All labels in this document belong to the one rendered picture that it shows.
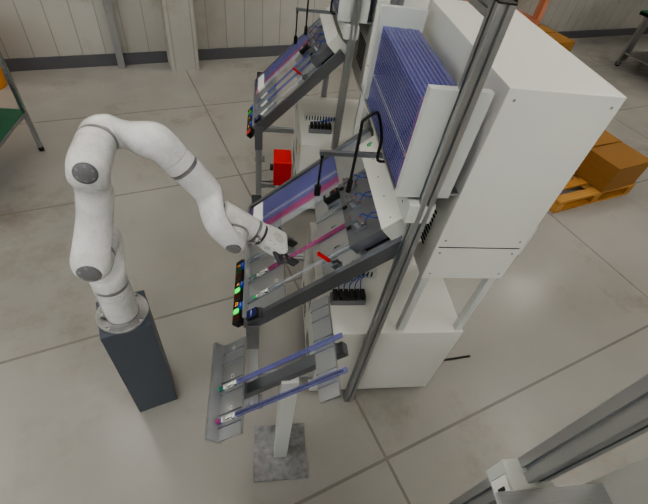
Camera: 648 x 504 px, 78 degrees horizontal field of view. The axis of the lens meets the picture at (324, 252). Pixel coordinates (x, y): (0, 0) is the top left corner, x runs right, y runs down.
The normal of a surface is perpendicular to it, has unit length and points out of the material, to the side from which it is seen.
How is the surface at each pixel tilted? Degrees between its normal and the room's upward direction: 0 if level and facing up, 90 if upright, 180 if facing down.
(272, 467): 0
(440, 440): 0
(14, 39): 90
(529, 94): 90
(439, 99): 90
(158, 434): 0
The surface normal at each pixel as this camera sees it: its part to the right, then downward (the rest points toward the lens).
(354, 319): 0.12, -0.68
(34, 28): 0.42, 0.70
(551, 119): 0.09, 0.73
